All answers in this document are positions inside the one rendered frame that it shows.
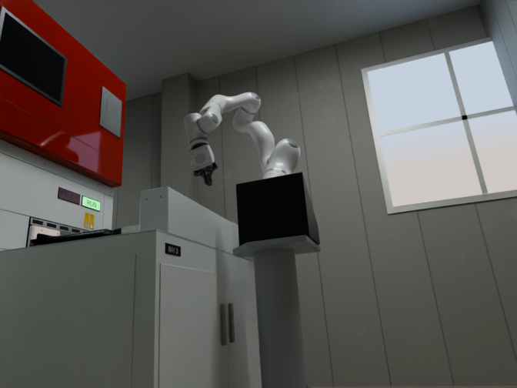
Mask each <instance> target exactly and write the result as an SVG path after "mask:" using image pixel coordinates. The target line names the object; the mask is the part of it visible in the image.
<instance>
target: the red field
mask: <svg viewBox="0 0 517 388"><path fill-rule="evenodd" d="M79 197H80V195H78V194H75V193H73V192H69V191H67V190H64V189H61V188H60V190H59V198H62V199H66V200H68V201H71V202H76V203H78V204H79Z"/></svg>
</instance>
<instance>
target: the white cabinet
mask: <svg viewBox="0 0 517 388"><path fill-rule="evenodd" d="M0 388H262V378H261V365H260V353H259V330H258V318H257V306H256V294H255V271H254V262H252V261H249V260H247V259H243V258H240V257H237V256H233V255H230V254H228V253H224V252H221V251H218V250H216V249H211V248H208V247H206V246H202V245H199V244H197V243H193V242H189V241H187V240H184V239H180V238H178V237H174V236H170V235H168V234H165V233H163V232H159V231H151V232H141V233H135V234H129V235H123V236H113V237H106V238H101V239H90V240H84V241H78V242H67V243H62V244H56V245H50V246H40V247H34V248H27V249H17V250H11V251H5V252H0Z"/></svg>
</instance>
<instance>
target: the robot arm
mask: <svg viewBox="0 0 517 388"><path fill-rule="evenodd" d="M260 105H261V99H260V98H259V96H258V95H257V94H255V93H253V92H246V93H243V94H241V95H237V96H232V97H228V96H223V95H214V96H213V97H211V98H210V100H209V101H208V102H207V103H206V104H205V106H204V107H203V108H202V109H201V111H200V112H199V113H191V114H188V115H187V116H186V117H185V118H184V124H185V130H186V133H187V137H188V143H189V149H191V151H190V161H191V167H192V171H194V176H201V177H203V179H204V182H205V184H206V185H207V186H211V185H212V173H213V171H214V170H215V169H217V168H218V166H217V163H216V160H215V156H214V154H213V151H212V149H211V147H210V146H209V143H208V134H209V133H210V132H211V131H213V130H214V129H216V128H217V127H218V126H219V125H220V123H221V122H222V116H221V114H222V113H226V112H230V111H232V110H233V109H237V108H238V109H237V111H236V113H235V115H234V118H233V120H232V127H233V129H234V130H235V131H236V132H238V133H241V134H249V135H250V136H251V138H252V139H253V141H254V142H255V144H256V146H257V148H258V154H259V161H260V166H261V169H262V173H263V178H262V179H267V178H272V177H276V176H283V175H288V174H292V173H293V172H294V170H295V167H296V165H297V163H298V161H299V157H300V148H299V145H298V143H297V142H295V141H294V140H291V139H283V140H282V141H280V142H279V143H278V144H277V146H276V147H275V140H274V137H273V135H272V133H271V131H270V130H269V128H268V127H267V125H266V124H265V123H263V122H252V121H253V119H254V117H255V115H256V113H257V111H258V110H259V108H260ZM205 172H207V175H206V174H205Z"/></svg>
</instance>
